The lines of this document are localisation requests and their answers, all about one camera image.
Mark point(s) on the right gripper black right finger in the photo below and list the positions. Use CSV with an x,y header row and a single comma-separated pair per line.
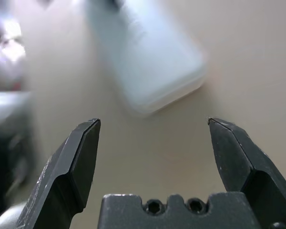
x,y
240,162

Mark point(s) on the white plastic pencil case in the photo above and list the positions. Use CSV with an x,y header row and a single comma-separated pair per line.
x,y
152,59

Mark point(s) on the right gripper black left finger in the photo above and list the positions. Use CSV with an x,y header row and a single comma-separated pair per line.
x,y
62,181

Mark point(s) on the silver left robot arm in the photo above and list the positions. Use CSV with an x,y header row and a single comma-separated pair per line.
x,y
7,109

